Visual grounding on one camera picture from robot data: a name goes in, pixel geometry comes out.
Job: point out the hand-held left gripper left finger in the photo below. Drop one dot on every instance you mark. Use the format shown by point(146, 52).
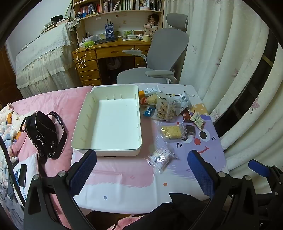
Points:
point(85, 170)

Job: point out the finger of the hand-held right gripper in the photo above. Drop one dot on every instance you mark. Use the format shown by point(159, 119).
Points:
point(258, 168)

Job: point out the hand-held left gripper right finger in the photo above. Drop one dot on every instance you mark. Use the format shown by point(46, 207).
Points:
point(200, 172)

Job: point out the clear packet of white candies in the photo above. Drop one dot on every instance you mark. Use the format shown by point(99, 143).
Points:
point(161, 158)

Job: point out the dark chocolate cake packet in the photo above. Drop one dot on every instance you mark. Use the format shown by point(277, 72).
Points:
point(190, 129)

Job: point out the yellow cake packet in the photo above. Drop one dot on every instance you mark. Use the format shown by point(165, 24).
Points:
point(172, 131)

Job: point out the small green striped packet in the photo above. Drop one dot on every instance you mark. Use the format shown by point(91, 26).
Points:
point(197, 119)

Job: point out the white plastic storage box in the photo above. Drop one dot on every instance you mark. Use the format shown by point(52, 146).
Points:
point(115, 123)

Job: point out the small brown packet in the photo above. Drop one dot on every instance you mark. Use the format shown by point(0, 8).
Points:
point(185, 114)

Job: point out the white snack packet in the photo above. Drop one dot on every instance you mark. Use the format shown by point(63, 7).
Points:
point(181, 101)

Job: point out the large clear printed bread packet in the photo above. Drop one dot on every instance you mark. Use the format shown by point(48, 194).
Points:
point(164, 108)

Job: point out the small blue packet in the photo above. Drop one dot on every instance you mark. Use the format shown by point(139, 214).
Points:
point(147, 110)

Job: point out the bread bun clear packet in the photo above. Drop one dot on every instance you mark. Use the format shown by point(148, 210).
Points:
point(152, 99)

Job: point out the orange red packet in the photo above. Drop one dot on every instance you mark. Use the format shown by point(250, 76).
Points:
point(143, 101)

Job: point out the white printed packet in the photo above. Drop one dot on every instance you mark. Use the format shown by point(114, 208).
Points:
point(150, 90)

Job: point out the person's black garment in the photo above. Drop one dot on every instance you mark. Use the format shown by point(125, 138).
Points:
point(172, 212)

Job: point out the black handbag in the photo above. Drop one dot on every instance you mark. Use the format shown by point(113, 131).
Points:
point(42, 130)

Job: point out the black phone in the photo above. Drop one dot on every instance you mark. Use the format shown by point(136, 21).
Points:
point(22, 174)

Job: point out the pink blanket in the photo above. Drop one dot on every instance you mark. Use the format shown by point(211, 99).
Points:
point(66, 99)

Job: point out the cartoon printed quilt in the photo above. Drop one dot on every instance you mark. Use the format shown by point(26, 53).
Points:
point(8, 123)

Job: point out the black bin bag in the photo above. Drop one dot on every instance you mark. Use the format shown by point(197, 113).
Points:
point(113, 63)

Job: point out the white floral curtain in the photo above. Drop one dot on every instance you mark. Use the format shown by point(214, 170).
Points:
point(221, 55)

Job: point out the wooden desk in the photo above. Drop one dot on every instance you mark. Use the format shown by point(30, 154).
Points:
point(106, 52)

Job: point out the green tissue pack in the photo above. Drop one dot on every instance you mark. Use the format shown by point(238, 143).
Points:
point(88, 43)

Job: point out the grey office chair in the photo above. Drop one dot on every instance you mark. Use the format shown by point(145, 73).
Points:
point(163, 48)

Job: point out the clear plastic bag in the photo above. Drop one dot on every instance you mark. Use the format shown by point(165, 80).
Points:
point(95, 38)

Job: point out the blue gift bag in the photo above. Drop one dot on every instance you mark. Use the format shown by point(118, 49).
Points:
point(109, 31)

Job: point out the yellow mug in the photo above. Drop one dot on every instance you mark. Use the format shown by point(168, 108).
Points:
point(146, 38)

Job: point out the floral fabric bag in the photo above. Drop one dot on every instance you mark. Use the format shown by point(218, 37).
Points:
point(74, 24)

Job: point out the pile of books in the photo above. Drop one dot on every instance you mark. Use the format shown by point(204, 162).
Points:
point(55, 24)

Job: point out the wooden bookshelf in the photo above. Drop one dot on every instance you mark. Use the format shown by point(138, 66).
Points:
point(123, 17)

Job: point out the doll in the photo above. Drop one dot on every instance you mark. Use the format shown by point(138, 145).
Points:
point(151, 21)

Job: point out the row of books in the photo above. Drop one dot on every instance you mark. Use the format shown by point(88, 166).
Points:
point(123, 5)

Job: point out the dark window frame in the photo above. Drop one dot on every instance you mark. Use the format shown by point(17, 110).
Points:
point(272, 73)

